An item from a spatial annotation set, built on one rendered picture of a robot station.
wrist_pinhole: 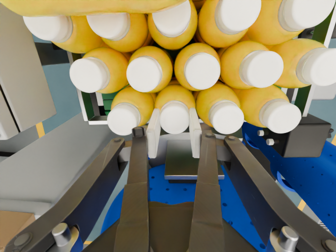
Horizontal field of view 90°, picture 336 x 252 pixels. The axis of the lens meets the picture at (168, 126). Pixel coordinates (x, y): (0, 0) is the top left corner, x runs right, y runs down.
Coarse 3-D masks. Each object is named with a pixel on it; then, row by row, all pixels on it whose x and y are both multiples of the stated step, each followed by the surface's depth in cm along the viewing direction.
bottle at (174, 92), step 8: (176, 80) 30; (168, 88) 25; (176, 88) 25; (184, 88) 25; (160, 96) 24; (168, 96) 23; (176, 96) 23; (184, 96) 24; (192, 96) 26; (160, 104) 24; (184, 104) 23; (192, 104) 24; (160, 112) 23
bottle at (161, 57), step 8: (144, 48) 22; (152, 48) 22; (160, 48) 25; (136, 56) 21; (144, 56) 20; (152, 56) 21; (160, 56) 22; (168, 56) 24; (128, 64) 22; (160, 64) 21; (168, 64) 23; (160, 72) 21; (168, 72) 23; (160, 80) 21; (168, 80) 24; (160, 88) 24
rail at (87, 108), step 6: (72, 54) 28; (78, 54) 30; (72, 60) 28; (78, 90) 30; (78, 96) 31; (84, 96) 32; (84, 102) 32; (90, 102) 34; (84, 108) 32; (90, 108) 34; (84, 114) 32; (90, 114) 34; (84, 120) 33
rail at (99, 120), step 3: (93, 117) 34; (96, 117) 34; (99, 117) 34; (102, 117) 34; (105, 117) 34; (198, 117) 32; (90, 120) 33; (93, 120) 33; (96, 120) 33; (99, 120) 33; (102, 120) 33; (105, 120) 33; (201, 120) 32; (243, 120) 31; (90, 123) 33; (93, 123) 33; (96, 123) 33; (99, 123) 33; (102, 123) 33; (105, 123) 33
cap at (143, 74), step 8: (136, 64) 19; (144, 64) 19; (152, 64) 19; (128, 72) 19; (136, 72) 19; (144, 72) 19; (152, 72) 19; (128, 80) 20; (136, 80) 20; (144, 80) 19; (152, 80) 19; (136, 88) 20; (144, 88) 20; (152, 88) 20
